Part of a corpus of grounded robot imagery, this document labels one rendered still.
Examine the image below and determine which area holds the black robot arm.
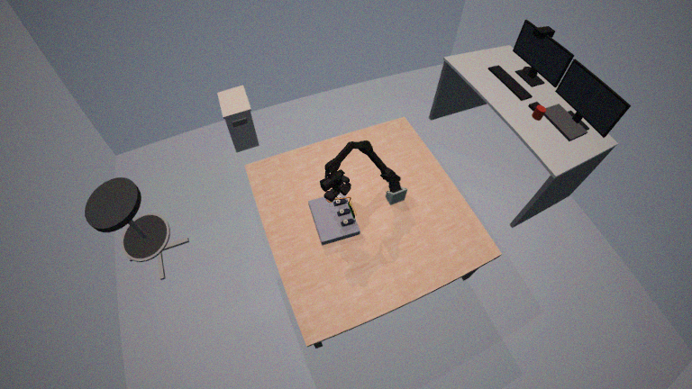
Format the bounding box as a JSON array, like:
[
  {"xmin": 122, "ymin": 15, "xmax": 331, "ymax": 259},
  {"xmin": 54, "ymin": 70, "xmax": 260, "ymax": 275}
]
[{"xmin": 320, "ymin": 140, "xmax": 402, "ymax": 195}]

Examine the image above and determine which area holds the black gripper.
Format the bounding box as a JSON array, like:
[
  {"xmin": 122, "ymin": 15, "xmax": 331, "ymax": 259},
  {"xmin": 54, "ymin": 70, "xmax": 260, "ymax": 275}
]
[{"xmin": 323, "ymin": 175, "xmax": 350, "ymax": 202}]

